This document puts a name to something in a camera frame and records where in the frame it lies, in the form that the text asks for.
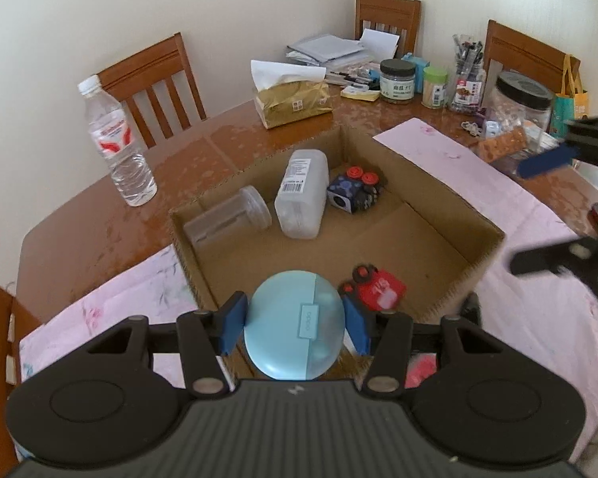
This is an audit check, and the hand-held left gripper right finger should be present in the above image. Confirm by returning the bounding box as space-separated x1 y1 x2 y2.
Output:
341 293 511 394

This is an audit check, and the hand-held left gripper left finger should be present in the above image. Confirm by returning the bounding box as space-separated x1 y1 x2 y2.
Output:
80 293 247 396

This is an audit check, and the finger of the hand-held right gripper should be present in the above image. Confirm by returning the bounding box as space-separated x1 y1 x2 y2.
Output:
519 114 598 179
511 234 598 310

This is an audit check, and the red cube toy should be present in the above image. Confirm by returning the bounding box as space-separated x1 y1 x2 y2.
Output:
339 263 408 312

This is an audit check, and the light blue earbud case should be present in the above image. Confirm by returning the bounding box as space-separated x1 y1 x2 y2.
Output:
242 270 347 380

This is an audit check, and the cardboard box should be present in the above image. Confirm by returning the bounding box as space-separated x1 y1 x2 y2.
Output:
168 124 506 384

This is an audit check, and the clear plastic jar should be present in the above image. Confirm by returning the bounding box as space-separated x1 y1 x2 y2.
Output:
183 185 272 247

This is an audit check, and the black and blue cube toy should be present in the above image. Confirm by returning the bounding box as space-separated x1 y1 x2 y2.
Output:
326 167 384 215

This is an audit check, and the white plastic bottle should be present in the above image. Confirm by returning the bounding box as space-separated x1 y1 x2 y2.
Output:
274 149 330 240

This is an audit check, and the colourful paper bag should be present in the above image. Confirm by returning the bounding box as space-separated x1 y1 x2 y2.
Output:
551 55 590 135

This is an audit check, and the large clear jar black lid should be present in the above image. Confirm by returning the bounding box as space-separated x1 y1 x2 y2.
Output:
478 71 554 170

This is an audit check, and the pink floral tablecloth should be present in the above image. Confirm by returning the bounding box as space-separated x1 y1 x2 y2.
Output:
19 118 598 478

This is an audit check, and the pink flat package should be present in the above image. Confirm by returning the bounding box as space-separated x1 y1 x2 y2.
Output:
406 355 438 390

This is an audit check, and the clear cup of pens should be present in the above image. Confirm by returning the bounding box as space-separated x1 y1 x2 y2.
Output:
448 34 486 113

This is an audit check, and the wooden dining chair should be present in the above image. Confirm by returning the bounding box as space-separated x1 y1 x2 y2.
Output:
355 0 422 55
483 20 581 95
96 32 207 150
0 271 43 464

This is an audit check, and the green capped toothpick container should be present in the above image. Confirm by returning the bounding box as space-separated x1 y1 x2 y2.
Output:
423 66 448 109

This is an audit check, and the teal small box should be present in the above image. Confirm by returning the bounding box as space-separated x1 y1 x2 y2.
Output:
401 53 430 94

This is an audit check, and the small dark jar black lid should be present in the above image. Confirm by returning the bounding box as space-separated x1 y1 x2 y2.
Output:
380 59 417 104

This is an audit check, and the clear plastic water bottle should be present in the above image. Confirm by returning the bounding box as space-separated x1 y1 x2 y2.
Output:
77 74 159 207

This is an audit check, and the bunch of black pens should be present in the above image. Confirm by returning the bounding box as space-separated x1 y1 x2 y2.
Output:
328 70 380 86

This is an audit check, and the gold tissue pack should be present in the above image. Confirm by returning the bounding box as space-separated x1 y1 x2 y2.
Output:
250 59 334 130

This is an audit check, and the stack of papers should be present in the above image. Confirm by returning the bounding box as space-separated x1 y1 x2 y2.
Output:
285 29 399 80

